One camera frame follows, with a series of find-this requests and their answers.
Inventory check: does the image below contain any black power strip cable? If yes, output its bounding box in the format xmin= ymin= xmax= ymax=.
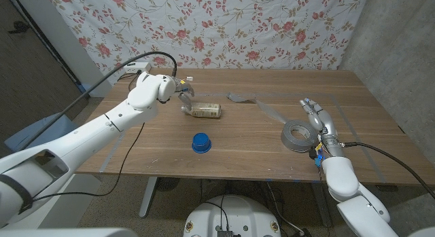
xmin=117 ymin=72 xmax=141 ymax=92

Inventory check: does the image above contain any white power adapter box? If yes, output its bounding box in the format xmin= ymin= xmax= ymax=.
xmin=123 ymin=61 xmax=152 ymax=74

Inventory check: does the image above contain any grey duct tape roll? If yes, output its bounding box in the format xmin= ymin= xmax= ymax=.
xmin=226 ymin=92 xmax=321 ymax=153

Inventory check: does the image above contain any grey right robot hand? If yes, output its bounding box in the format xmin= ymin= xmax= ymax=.
xmin=299 ymin=97 xmax=341 ymax=145

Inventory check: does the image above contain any beige bottle with silver cap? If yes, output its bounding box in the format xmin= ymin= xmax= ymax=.
xmin=180 ymin=101 xmax=222 ymax=120

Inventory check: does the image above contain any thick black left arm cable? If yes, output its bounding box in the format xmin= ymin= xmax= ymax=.
xmin=20 ymin=51 xmax=179 ymax=151

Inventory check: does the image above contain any grey tape table marking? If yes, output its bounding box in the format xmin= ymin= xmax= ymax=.
xmin=331 ymin=94 xmax=387 ymax=184
xmin=99 ymin=130 xmax=127 ymax=173

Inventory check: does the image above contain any white floor cable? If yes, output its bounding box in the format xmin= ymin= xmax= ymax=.
xmin=266 ymin=182 xmax=306 ymax=236

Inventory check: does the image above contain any blue-grey plastic bin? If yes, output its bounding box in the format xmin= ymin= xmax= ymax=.
xmin=3 ymin=113 xmax=81 ymax=153

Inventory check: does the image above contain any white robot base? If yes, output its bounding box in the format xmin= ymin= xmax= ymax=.
xmin=183 ymin=194 xmax=282 ymax=237

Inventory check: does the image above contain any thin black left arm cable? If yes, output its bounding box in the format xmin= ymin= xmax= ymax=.
xmin=31 ymin=122 xmax=146 ymax=202

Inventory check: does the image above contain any floral backdrop cloth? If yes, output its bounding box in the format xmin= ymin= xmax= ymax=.
xmin=46 ymin=0 xmax=370 ymax=86

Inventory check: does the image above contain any metal table leg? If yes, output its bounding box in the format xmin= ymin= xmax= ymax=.
xmin=139 ymin=177 xmax=159 ymax=219
xmin=311 ymin=182 xmax=332 ymax=228

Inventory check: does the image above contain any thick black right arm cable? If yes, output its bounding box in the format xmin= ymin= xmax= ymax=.
xmin=341 ymin=141 xmax=435 ymax=200

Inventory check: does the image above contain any black round fan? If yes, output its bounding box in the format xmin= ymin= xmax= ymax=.
xmin=156 ymin=177 xmax=181 ymax=192

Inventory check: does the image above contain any black door handle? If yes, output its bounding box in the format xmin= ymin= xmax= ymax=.
xmin=8 ymin=20 xmax=31 ymax=35

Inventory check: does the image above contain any white robot torso shell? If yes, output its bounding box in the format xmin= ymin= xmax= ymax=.
xmin=0 ymin=227 xmax=139 ymax=237

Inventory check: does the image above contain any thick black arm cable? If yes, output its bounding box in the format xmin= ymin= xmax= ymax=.
xmin=341 ymin=141 xmax=435 ymax=200
xmin=20 ymin=51 xmax=179 ymax=151

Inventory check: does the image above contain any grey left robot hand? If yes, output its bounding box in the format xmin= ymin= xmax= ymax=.
xmin=173 ymin=77 xmax=196 ymax=113

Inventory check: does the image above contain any blue plastic cup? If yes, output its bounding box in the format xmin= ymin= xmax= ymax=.
xmin=192 ymin=132 xmax=212 ymax=154

